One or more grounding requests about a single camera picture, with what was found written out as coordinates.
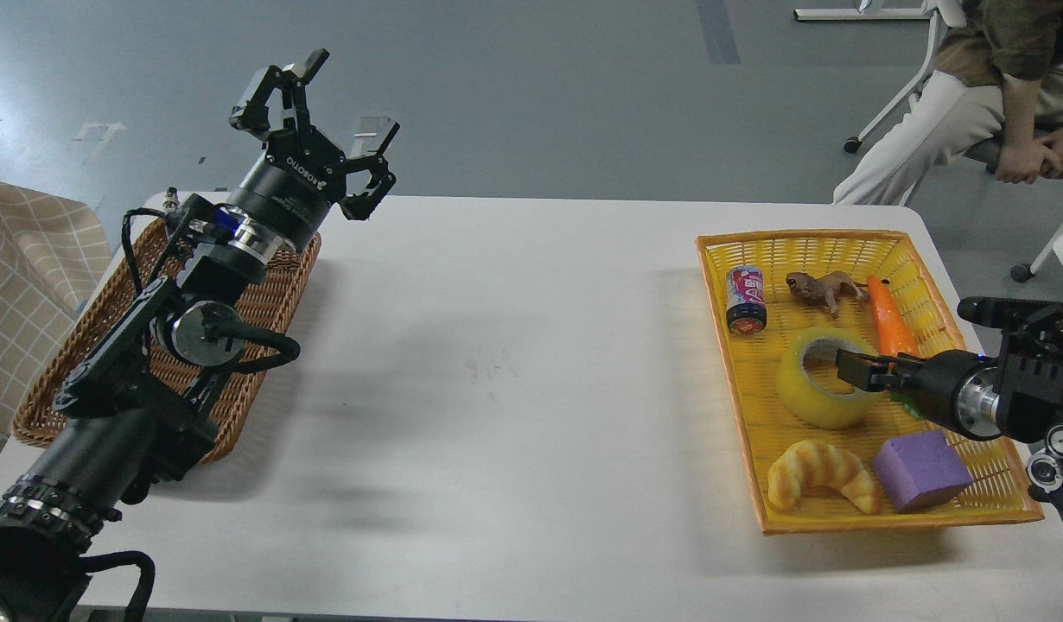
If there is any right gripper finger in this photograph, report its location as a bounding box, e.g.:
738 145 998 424
836 349 901 371
836 359 908 392

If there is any red drink can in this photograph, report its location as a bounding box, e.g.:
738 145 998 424
725 264 767 336

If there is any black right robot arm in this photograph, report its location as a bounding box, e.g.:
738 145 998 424
836 296 1063 517

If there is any orange toy carrot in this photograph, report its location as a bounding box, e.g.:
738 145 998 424
866 276 921 358

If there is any brown toy animal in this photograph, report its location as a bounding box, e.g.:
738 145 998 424
784 270 868 319

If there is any beige checkered cloth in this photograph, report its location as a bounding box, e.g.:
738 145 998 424
0 181 112 453

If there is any seated person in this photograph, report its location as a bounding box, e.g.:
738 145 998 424
832 0 1063 206

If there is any yellow tape roll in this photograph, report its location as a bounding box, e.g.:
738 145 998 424
775 327 881 430

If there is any yellow plastic basket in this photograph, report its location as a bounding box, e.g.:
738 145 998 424
695 229 1044 535

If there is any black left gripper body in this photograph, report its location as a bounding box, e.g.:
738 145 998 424
226 130 347 251

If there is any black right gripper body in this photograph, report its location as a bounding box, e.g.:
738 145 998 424
894 350 986 433

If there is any purple sponge block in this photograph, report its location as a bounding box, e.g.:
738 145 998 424
871 428 974 512

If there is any toy croissant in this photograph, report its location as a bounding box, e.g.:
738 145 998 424
766 440 882 515

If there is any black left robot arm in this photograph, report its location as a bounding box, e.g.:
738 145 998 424
0 48 398 621

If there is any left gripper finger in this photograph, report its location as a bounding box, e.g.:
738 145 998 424
341 117 400 221
230 48 331 147

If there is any brown wicker basket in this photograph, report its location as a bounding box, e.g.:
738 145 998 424
11 238 321 465

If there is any white floor stand base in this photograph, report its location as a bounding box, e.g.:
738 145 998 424
792 1 939 22

